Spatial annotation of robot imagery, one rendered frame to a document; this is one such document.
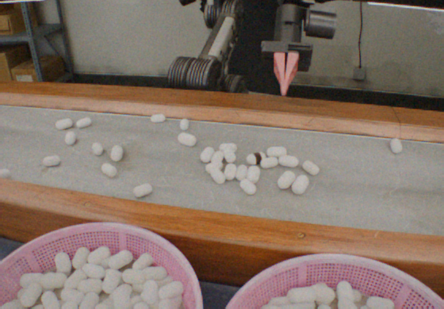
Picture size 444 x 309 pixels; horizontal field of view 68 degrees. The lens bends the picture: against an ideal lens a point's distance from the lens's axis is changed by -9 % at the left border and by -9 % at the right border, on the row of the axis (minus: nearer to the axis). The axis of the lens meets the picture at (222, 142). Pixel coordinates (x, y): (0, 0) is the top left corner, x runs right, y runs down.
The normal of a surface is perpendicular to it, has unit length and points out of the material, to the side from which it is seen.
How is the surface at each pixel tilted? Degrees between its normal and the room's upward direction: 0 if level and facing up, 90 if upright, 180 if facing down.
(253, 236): 0
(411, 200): 0
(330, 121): 45
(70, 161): 0
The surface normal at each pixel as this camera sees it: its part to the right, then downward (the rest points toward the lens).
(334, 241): -0.01, -0.86
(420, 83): -0.19, 0.49
